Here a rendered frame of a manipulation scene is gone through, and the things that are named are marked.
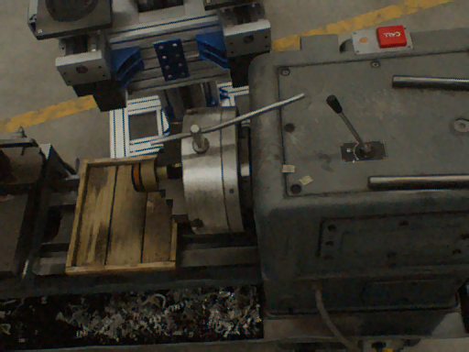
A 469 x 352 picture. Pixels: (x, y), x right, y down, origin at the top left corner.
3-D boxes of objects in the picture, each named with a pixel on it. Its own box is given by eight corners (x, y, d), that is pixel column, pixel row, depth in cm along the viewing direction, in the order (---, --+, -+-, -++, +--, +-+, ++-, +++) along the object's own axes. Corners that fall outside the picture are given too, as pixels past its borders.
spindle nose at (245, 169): (254, 146, 143) (249, 110, 123) (258, 219, 135) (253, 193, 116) (244, 147, 143) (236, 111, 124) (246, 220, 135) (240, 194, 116)
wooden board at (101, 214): (182, 159, 159) (180, 152, 155) (178, 271, 140) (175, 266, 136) (87, 166, 161) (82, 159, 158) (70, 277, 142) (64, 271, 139)
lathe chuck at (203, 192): (232, 138, 150) (219, 82, 121) (235, 245, 139) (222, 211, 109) (201, 140, 151) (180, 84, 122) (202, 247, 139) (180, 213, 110)
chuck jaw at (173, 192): (202, 175, 126) (201, 216, 119) (205, 186, 130) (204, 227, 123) (158, 178, 127) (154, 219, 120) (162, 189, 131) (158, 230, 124)
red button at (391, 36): (401, 30, 125) (402, 24, 124) (406, 49, 122) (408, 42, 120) (376, 33, 126) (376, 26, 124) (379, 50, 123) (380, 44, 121)
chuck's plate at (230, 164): (244, 137, 150) (234, 81, 121) (249, 244, 138) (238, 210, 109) (232, 138, 150) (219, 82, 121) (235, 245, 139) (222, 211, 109)
